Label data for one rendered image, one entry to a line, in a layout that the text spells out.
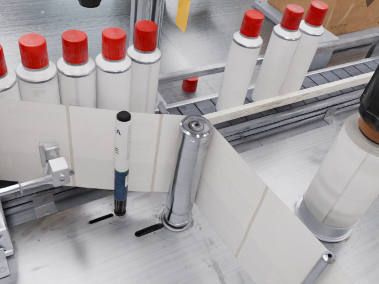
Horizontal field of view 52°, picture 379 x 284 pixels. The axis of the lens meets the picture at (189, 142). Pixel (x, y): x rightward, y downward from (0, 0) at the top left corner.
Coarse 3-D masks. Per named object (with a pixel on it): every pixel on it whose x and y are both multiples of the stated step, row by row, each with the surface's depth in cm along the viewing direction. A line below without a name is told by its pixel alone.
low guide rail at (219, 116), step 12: (372, 72) 90; (324, 84) 83; (336, 84) 84; (348, 84) 86; (360, 84) 89; (276, 96) 77; (288, 96) 78; (300, 96) 80; (312, 96) 82; (240, 108) 73; (252, 108) 74; (264, 108) 76; (216, 120) 71; (228, 120) 73
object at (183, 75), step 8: (344, 40) 89; (352, 40) 89; (360, 40) 91; (368, 40) 92; (376, 40) 94; (320, 48) 85; (328, 48) 87; (336, 48) 88; (264, 56) 78; (216, 64) 74; (224, 64) 74; (256, 64) 78; (176, 72) 70; (184, 72) 70; (192, 72) 71; (200, 72) 72; (208, 72) 73; (216, 72) 74; (160, 80) 68; (168, 80) 69; (176, 80) 70
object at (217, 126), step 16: (368, 64) 99; (304, 80) 90; (320, 80) 91; (336, 80) 92; (320, 96) 86; (160, 112) 74; (176, 112) 75; (192, 112) 75; (208, 112) 76; (272, 112) 79
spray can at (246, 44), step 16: (256, 16) 63; (240, 32) 65; (256, 32) 64; (240, 48) 65; (256, 48) 65; (240, 64) 67; (224, 80) 71; (240, 80) 69; (224, 96) 73; (240, 96) 72
